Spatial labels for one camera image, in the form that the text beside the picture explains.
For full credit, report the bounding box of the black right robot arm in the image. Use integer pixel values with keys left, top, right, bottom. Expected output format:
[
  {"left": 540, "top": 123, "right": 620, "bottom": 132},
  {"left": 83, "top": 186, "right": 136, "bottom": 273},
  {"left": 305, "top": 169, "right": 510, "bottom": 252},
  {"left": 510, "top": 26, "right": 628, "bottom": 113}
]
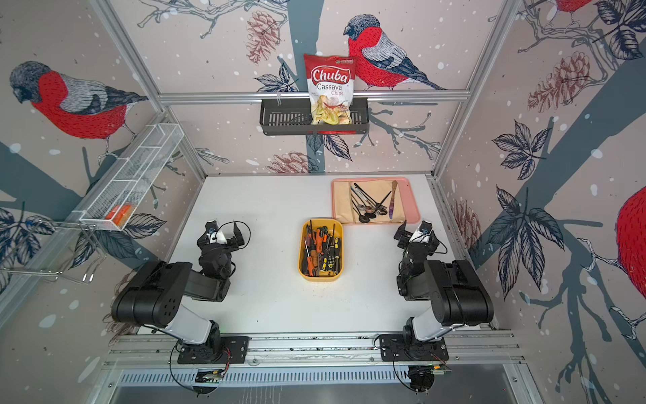
[{"left": 394, "top": 221, "right": 494, "bottom": 344}]

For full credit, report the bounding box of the black spoon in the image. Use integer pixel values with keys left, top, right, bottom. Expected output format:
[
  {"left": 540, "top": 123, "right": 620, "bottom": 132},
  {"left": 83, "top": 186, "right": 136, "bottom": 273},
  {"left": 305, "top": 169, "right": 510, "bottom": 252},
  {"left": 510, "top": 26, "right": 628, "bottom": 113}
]
[{"left": 350, "top": 188, "right": 370, "bottom": 224}]

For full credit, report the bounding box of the orange item in shelf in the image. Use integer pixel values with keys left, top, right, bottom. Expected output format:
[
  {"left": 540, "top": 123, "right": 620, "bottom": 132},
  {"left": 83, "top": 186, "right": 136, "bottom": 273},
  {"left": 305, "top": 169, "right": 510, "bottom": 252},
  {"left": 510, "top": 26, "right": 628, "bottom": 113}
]
[{"left": 105, "top": 204, "right": 134, "bottom": 227}]

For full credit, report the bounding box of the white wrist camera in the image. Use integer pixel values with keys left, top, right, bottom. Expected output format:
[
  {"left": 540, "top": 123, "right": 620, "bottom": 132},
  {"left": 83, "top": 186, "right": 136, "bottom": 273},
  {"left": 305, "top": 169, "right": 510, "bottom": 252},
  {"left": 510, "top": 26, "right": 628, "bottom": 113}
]
[
  {"left": 207, "top": 229, "right": 228, "bottom": 245},
  {"left": 409, "top": 226, "right": 432, "bottom": 243}
]

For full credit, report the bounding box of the black wire wall basket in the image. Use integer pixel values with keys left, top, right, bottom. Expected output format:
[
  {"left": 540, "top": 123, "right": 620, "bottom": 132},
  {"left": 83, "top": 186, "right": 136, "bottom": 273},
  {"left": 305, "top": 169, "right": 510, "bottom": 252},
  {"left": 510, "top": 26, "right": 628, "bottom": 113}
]
[{"left": 260, "top": 98, "right": 369, "bottom": 136}]

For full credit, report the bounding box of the beige cloth on tray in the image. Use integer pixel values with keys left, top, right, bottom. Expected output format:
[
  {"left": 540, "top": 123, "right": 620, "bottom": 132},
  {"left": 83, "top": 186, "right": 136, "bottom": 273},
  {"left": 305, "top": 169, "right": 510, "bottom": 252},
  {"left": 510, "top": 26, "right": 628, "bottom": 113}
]
[{"left": 335, "top": 179, "right": 407, "bottom": 224}]

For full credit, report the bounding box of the purple handled knife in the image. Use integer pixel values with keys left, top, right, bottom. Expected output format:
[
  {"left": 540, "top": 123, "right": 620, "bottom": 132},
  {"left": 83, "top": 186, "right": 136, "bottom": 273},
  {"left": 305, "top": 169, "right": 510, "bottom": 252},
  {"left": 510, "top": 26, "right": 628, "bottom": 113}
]
[{"left": 388, "top": 180, "right": 398, "bottom": 220}]

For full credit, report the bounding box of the white wire mesh shelf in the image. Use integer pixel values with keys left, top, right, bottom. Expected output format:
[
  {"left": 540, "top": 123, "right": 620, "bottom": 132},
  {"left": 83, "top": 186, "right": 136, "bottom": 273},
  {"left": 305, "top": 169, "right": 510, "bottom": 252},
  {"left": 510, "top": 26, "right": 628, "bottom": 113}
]
[{"left": 79, "top": 123, "right": 184, "bottom": 232}]

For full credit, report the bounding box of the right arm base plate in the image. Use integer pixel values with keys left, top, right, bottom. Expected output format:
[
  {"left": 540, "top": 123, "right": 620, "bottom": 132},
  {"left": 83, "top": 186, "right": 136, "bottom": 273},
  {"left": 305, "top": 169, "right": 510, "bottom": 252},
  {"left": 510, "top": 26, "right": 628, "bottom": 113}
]
[{"left": 373, "top": 333, "right": 449, "bottom": 363}]

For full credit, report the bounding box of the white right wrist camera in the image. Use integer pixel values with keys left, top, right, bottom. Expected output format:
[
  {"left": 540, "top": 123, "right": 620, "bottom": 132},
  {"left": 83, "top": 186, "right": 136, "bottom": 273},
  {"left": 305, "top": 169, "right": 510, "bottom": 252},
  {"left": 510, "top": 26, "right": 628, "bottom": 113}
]
[{"left": 409, "top": 226, "right": 432, "bottom": 243}]

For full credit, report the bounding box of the Chuba cassava chips bag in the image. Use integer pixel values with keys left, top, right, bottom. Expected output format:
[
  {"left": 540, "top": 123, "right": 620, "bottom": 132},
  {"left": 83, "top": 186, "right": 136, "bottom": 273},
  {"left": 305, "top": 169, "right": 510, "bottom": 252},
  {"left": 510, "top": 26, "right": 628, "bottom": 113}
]
[{"left": 304, "top": 54, "right": 356, "bottom": 126}]

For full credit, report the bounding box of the yellow plastic storage box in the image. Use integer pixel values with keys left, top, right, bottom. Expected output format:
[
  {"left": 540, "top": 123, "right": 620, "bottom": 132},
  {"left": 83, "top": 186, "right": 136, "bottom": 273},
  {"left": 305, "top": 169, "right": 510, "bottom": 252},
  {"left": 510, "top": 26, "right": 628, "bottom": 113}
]
[{"left": 299, "top": 218, "right": 344, "bottom": 282}]

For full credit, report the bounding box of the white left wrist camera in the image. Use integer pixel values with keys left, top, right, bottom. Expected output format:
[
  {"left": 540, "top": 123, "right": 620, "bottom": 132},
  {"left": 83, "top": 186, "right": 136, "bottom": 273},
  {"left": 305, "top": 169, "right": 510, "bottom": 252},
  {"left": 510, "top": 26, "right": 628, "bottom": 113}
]
[{"left": 207, "top": 229, "right": 228, "bottom": 245}]

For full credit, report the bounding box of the pink plastic tray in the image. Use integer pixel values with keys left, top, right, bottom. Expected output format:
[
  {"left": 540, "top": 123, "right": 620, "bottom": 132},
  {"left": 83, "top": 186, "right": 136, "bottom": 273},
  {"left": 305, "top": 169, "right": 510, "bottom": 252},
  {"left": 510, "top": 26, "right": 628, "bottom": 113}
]
[{"left": 330, "top": 176, "right": 422, "bottom": 225}]

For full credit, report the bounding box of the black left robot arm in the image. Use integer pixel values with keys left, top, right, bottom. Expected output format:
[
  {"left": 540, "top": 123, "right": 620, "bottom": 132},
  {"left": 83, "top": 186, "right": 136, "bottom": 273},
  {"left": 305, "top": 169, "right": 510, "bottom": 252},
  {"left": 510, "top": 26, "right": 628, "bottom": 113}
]
[{"left": 111, "top": 221, "right": 252, "bottom": 352}]

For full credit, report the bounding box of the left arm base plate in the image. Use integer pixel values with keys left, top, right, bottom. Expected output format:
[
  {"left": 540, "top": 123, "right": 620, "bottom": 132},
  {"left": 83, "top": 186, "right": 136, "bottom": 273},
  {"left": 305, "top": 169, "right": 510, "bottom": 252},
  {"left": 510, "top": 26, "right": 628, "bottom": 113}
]
[{"left": 177, "top": 336, "right": 251, "bottom": 365}]

